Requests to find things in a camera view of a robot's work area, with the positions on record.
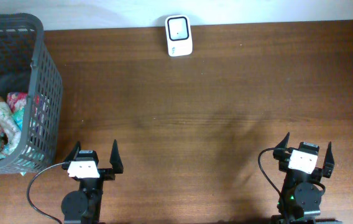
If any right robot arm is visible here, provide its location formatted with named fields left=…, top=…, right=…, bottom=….
left=271, top=134, right=340, bottom=223

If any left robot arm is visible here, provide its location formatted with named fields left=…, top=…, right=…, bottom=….
left=61, top=141, right=124, bottom=223

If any white barcode scanner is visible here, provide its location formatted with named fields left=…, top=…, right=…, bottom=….
left=165, top=15, right=193, bottom=57

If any red floral tissue pack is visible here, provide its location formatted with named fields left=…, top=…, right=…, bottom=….
left=6, top=92, right=28, bottom=114

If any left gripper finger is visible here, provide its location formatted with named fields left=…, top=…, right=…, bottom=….
left=64, top=141, right=81, bottom=162
left=109, top=140, right=124, bottom=173

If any grey plastic mesh basket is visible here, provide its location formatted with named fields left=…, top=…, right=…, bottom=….
left=0, top=13, right=63, bottom=174

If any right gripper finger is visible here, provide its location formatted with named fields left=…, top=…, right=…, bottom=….
left=323, top=142, right=335, bottom=170
left=275, top=132, right=290, bottom=149

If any teal wet wipes pack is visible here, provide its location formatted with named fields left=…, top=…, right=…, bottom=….
left=12, top=107, right=25, bottom=131

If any white floral tube gold cap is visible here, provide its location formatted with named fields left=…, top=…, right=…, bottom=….
left=0, top=97, right=22, bottom=159

